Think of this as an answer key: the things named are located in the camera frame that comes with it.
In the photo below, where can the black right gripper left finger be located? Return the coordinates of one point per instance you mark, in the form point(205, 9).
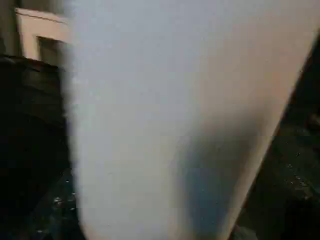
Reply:
point(55, 210)

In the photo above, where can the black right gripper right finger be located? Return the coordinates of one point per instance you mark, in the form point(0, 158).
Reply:
point(282, 200)

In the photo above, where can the white plastic table leg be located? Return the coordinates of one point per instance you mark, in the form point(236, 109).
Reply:
point(162, 112)

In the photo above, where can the white glass-door cabinet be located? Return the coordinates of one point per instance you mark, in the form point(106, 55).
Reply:
point(42, 30)

